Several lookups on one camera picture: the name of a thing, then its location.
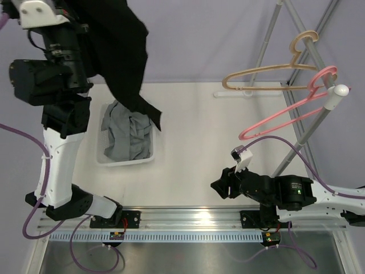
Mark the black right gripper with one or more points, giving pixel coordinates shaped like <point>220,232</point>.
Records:
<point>228,178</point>

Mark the silver clothes rack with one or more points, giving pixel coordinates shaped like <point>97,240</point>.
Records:
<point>321,85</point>

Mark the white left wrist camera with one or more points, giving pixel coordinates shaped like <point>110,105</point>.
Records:
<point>39,13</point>

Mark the white plastic basket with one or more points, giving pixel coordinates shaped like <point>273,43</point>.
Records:
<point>128,162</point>

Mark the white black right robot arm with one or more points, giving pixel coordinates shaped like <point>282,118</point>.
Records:
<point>288,198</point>

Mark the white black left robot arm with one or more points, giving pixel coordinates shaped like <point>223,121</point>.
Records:
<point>58,84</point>

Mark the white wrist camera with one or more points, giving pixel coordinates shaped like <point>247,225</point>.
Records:
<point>242,156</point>
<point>39,13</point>

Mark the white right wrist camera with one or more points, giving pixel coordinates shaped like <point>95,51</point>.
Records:
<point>242,156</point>

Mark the grey shirt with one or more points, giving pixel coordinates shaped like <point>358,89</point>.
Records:
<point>128,134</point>

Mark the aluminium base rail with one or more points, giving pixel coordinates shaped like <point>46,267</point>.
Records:
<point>198,219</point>

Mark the black shirt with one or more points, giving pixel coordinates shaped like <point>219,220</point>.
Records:
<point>118,41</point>

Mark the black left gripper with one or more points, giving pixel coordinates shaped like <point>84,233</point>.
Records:
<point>65,6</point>

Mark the white slotted cable duct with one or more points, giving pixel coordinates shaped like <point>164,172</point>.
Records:
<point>159,237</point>

